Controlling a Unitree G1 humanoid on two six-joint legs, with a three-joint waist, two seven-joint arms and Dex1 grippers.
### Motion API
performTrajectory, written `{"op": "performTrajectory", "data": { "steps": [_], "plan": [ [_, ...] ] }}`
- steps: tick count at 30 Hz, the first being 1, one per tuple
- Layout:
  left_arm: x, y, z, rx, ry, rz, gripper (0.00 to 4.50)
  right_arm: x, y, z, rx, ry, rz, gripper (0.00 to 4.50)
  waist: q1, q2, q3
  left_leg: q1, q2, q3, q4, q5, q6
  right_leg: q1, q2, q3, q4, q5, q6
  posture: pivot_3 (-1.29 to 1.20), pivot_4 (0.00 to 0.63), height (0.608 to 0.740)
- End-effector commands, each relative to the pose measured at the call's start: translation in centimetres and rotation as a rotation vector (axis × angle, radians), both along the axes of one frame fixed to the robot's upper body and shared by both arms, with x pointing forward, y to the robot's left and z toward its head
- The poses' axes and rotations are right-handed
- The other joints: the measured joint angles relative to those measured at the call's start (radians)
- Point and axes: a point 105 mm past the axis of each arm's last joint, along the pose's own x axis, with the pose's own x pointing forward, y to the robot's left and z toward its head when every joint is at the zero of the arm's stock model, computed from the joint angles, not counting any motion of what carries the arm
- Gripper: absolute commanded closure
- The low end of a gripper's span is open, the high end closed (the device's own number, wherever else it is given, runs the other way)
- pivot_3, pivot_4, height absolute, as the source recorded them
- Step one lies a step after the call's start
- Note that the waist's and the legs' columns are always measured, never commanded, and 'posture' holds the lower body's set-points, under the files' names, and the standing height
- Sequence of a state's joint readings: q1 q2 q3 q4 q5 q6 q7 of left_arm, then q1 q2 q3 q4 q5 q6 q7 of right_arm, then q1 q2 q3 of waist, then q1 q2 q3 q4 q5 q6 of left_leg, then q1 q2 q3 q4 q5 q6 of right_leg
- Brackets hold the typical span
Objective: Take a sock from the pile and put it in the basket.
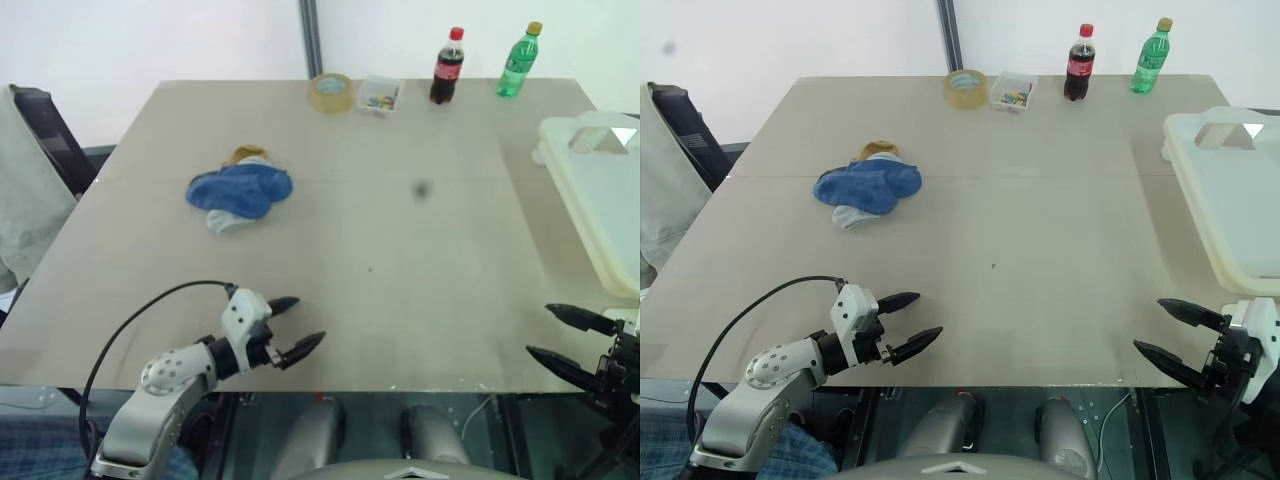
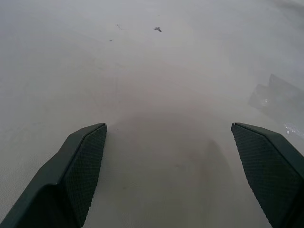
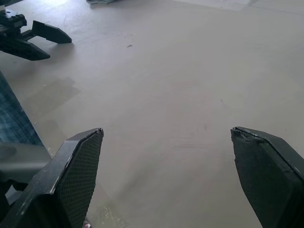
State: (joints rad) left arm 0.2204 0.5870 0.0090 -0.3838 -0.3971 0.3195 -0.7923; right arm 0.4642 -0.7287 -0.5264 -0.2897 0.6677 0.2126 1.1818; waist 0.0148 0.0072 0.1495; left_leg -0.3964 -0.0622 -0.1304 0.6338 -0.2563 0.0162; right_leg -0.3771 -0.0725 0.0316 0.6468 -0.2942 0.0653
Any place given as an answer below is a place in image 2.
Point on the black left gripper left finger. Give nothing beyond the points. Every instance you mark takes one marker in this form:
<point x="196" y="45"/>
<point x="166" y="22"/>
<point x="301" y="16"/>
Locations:
<point x="71" y="171"/>

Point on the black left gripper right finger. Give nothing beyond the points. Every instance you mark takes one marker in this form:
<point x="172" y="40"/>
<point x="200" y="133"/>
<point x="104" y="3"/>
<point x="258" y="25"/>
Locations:
<point x="270" y="171"/>

